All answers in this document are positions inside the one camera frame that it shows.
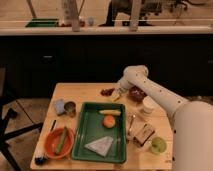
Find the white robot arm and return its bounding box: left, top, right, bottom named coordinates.
left=115, top=65, right=213, bottom=171

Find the small metal cup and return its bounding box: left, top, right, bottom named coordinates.
left=64, top=101, right=76, bottom=117

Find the green plastic cup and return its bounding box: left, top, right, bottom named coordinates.
left=150, top=137, right=167, bottom=155

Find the dark red bowl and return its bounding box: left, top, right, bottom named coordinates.
left=129, top=87, right=146, bottom=103

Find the orange peach fruit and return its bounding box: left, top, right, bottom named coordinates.
left=102, top=115, right=116, bottom=128

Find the metal spoon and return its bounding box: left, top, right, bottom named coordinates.
left=126, top=114, right=136, bottom=141

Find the green plastic tray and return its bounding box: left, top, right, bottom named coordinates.
left=72, top=102, right=126, bottom=163

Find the wooden folding table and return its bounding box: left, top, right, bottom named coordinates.
left=30, top=83, right=173, bottom=171

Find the black marker pen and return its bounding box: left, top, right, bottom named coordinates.
left=50, top=120, right=56, bottom=132

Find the green cucumber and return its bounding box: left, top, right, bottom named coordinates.
left=54, top=127, right=67, bottom=155

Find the orange plastic bowl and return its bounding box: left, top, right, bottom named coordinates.
left=44, top=127, right=74, bottom=159

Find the black and white brush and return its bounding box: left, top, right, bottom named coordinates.
left=34, top=151, right=47, bottom=165

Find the green bin in background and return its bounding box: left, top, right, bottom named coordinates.
left=27, top=18, right=59, bottom=27

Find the black chair frame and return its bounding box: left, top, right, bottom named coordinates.
left=0, top=68, right=44, bottom=171

